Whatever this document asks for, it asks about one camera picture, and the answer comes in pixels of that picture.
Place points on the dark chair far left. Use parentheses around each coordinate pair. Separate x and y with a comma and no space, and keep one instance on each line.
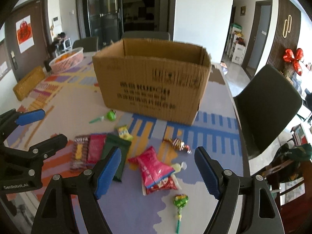
(89,44)

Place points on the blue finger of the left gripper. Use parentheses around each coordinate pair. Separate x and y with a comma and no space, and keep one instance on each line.
(41,147)
(12,119)

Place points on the brown costa biscuit pack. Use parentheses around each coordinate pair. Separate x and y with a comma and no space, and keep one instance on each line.
(79,153)

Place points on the pink snack bag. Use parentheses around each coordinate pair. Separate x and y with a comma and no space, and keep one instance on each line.
(152,170)

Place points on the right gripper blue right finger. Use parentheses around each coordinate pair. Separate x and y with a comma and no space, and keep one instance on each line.
(223,185)

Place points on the brown cardboard box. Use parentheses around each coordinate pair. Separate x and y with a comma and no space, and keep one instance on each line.
(157,78)

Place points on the green lollipop near box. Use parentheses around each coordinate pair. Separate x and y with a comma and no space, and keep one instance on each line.
(110,116)

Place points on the dark chair behind box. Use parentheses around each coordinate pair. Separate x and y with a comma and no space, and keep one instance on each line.
(146,35)

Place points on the yellow green candy packet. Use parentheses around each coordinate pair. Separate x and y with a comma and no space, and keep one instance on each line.
(123,133)

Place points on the pink plastic basket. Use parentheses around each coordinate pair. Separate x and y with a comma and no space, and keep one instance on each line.
(67,60)

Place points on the colourful patterned tablecloth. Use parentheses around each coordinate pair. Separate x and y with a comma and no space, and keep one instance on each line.
(72,101)

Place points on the green lollipop near edge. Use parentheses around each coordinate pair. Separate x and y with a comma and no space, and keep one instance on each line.
(180,200)

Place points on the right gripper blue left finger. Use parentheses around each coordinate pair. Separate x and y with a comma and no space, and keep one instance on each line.
(95,185)

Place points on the dark chair right side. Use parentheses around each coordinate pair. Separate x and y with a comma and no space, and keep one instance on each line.
(265,107)

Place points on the red white snack packet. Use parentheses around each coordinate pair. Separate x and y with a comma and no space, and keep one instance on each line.
(168,183)

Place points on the yellow woven tissue box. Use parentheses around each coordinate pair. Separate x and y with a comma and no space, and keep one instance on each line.
(28,83)

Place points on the gold striped candy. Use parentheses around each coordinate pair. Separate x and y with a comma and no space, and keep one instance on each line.
(178,144)

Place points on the red bow decoration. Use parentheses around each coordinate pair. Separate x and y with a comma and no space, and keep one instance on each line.
(294,58)

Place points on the red paper door poster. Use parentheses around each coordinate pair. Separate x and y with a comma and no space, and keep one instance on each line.
(24,34)

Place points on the white storage shelf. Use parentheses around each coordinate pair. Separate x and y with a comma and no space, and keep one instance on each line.
(235,46)

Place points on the wooden chair with clothes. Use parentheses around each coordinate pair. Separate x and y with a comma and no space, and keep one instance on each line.
(289,175)

